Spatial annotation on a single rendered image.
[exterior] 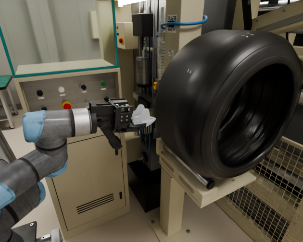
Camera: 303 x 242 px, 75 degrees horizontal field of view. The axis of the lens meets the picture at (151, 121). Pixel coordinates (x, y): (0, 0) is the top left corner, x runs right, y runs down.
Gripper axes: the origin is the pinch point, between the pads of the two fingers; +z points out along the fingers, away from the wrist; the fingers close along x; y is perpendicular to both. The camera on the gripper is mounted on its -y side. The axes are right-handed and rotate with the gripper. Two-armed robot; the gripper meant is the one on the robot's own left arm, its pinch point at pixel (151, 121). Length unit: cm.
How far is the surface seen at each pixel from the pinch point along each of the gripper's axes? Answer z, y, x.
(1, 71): -89, -69, 382
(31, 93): -35, -11, 68
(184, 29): 29, 29, 29
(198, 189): 24.9, -32.9, -6.1
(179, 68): 12.2, 16.3, 6.0
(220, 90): 15.0, 13.6, -11.6
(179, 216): 52, -99, 26
